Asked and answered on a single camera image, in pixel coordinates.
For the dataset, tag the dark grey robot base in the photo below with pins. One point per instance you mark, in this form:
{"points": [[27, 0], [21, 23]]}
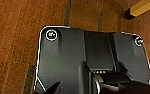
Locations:
{"points": [[67, 56]]}

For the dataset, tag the round ringed base button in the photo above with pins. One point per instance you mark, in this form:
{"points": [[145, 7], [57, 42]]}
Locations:
{"points": [[52, 34]]}

